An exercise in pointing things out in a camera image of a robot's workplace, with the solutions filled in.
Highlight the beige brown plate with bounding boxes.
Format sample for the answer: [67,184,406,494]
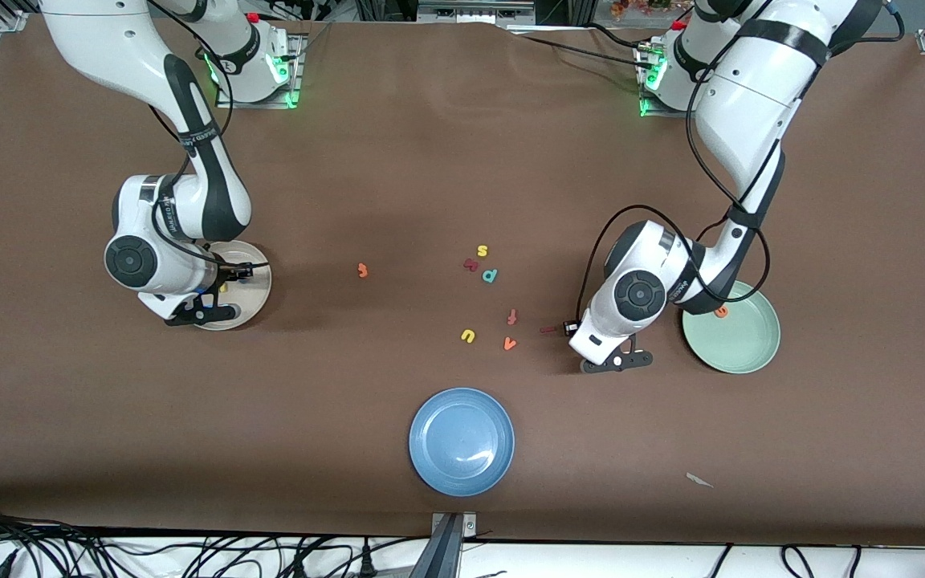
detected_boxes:
[189,239,273,332]

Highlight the blue plate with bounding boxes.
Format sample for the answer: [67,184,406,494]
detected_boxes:
[408,387,516,498]

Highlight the light green plate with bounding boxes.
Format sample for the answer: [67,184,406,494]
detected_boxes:
[681,281,782,375]

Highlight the brown table cover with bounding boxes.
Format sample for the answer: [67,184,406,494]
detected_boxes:
[0,12,925,548]

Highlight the orange artificial flowers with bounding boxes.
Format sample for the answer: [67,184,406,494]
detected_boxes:
[611,0,676,18]

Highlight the grey metal box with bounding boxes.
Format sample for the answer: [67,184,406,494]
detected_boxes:
[418,0,536,25]

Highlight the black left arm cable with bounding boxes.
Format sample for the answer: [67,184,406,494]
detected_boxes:
[573,0,907,326]

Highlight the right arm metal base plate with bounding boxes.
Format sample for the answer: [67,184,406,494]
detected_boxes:
[216,32,303,109]

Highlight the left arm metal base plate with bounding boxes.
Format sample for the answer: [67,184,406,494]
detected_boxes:
[635,40,704,120]

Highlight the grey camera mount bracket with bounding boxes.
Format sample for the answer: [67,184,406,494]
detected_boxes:
[410,511,478,578]

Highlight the black base cable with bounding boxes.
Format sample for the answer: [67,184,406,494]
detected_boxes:
[587,22,650,51]
[511,32,644,65]

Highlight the black frame post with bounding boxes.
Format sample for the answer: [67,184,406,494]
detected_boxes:
[535,0,596,25]

